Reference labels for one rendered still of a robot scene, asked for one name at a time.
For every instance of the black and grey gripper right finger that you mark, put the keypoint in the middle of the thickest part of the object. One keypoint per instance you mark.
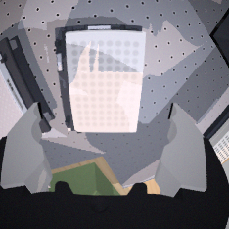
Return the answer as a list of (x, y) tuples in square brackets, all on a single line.
[(190, 170)]

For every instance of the grey flat base plate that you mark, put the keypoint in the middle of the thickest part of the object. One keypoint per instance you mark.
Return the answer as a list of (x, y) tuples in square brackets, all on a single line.
[(181, 64)]

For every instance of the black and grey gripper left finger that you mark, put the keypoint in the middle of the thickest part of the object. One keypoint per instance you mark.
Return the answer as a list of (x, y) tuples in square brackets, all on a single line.
[(24, 168)]

